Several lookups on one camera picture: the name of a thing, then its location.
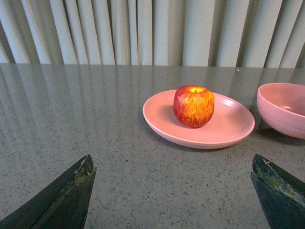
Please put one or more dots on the grey pleated curtain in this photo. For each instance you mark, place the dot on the grey pleated curtain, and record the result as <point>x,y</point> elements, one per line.
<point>221,33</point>

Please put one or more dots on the red yellow apple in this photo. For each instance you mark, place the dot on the red yellow apple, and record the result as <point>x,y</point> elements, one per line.
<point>193,105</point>

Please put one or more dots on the pink bowl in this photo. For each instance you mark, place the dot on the pink bowl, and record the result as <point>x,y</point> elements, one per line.
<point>282,106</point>

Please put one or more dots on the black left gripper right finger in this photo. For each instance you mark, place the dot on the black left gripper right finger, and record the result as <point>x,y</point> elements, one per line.
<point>281,195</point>

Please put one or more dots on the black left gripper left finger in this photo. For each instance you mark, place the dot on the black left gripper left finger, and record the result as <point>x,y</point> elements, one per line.
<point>63,204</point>

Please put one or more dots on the pink plate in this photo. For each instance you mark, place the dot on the pink plate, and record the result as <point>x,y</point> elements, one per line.
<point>230,123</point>

